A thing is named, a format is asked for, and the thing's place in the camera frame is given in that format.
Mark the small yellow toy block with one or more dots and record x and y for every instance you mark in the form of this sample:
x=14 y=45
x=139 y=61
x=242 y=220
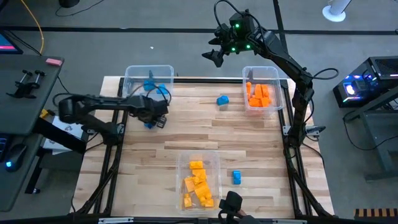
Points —
x=197 y=180

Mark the white paper booklet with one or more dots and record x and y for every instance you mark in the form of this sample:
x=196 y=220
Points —
x=66 y=127

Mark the black desk leg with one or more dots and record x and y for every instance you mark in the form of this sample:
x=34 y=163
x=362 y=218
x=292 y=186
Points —
x=32 y=180

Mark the grey desk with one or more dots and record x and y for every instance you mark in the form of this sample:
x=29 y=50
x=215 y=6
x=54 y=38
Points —
x=18 y=109

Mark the orange black striped object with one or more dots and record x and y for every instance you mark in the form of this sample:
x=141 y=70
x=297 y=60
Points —
x=373 y=214

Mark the black computer with coloured lights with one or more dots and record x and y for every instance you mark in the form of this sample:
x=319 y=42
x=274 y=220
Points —
x=367 y=81

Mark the black desk crossbar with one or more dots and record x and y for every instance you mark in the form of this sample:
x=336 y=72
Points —
x=62 y=138

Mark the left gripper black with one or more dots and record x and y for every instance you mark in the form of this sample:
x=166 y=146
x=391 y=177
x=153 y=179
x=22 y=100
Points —
x=152 y=109

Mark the white floor stand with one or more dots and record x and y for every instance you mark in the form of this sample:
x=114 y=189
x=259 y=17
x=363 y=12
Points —
x=334 y=14

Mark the computer monitor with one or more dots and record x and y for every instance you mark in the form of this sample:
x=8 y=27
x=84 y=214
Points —
x=6 y=43

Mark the silver metal bracket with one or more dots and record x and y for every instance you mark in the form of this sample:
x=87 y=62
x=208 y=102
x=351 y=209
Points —
x=289 y=221
x=115 y=220

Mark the black round base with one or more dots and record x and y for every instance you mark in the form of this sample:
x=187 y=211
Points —
x=69 y=3

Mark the pink eraser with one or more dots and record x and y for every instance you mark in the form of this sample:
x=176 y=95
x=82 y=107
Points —
x=54 y=62

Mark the clear plastic bin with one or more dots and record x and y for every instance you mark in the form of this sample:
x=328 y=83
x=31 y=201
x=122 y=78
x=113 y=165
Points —
x=273 y=77
x=214 y=168
x=136 y=74

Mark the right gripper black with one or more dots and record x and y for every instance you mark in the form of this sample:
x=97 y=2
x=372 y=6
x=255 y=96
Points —
x=228 y=42

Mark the yellow black connector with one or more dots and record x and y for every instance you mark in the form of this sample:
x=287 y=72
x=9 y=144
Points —
x=44 y=114

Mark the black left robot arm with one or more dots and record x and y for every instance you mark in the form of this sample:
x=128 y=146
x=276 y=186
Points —
x=102 y=102

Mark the black metal table frame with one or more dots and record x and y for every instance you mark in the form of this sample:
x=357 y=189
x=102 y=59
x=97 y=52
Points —
x=211 y=81

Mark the black desk clamp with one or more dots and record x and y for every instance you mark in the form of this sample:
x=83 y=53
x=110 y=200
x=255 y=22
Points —
x=23 y=90

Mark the grey computer stand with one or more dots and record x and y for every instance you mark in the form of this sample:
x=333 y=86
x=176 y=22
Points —
x=382 y=140

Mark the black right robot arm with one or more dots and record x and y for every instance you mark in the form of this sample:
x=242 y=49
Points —
x=289 y=62

